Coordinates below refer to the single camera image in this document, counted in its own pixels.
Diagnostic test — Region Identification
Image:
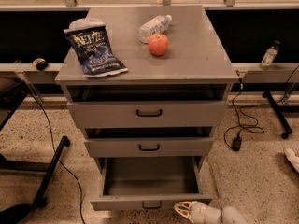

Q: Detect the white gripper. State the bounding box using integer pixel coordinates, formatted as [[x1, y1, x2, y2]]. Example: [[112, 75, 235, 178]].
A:
[[174, 201, 221, 224]]

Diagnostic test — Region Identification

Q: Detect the grey bottom drawer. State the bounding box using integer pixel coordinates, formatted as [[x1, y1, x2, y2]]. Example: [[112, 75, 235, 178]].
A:
[[91, 156, 212, 210]]

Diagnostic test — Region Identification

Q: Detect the grey drawer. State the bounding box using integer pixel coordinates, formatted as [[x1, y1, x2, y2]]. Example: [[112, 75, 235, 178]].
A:
[[91, 156, 212, 210], [64, 84, 232, 129], [84, 127, 213, 158]]

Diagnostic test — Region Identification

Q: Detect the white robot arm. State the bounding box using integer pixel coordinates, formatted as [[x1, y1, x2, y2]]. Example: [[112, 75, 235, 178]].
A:
[[174, 147, 299, 224]]

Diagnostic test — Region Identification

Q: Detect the grey middle drawer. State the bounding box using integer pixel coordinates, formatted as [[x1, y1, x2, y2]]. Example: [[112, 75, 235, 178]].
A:
[[84, 127, 213, 158]]

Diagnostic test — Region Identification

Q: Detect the grey drawer cabinet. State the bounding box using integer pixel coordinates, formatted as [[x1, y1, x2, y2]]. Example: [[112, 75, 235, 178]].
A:
[[54, 5, 240, 173]]

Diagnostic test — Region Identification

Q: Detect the grey top drawer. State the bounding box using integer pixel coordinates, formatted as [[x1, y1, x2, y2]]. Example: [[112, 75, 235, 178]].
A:
[[64, 84, 232, 129]]

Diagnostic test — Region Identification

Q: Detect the black right stand leg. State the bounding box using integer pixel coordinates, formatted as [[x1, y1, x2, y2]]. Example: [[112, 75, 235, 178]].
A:
[[263, 91, 299, 139]]

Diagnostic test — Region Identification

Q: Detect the red apple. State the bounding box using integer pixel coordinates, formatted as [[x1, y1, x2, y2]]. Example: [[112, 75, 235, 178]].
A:
[[148, 34, 169, 56]]

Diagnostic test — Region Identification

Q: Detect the small glass bottle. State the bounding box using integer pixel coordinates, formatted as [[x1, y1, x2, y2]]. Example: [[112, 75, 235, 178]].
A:
[[259, 40, 280, 70]]

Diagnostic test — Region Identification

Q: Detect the clear plastic water bottle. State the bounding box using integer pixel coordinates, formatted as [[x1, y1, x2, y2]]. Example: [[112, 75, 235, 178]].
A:
[[137, 15, 172, 44]]

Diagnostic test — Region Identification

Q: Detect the blue kettle chips bag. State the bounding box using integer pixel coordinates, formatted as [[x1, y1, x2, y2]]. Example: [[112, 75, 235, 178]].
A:
[[64, 24, 128, 77]]

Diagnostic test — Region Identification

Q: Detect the black left stand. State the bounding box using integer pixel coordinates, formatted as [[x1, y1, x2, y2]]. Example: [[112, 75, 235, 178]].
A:
[[0, 77, 71, 209]]

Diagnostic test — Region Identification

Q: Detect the black power adapter cable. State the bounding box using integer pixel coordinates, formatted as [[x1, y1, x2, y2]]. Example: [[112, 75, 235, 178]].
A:
[[223, 78, 265, 152]]

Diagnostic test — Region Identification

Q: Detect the black left floor cable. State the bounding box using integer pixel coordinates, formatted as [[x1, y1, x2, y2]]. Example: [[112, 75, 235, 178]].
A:
[[28, 91, 87, 224]]

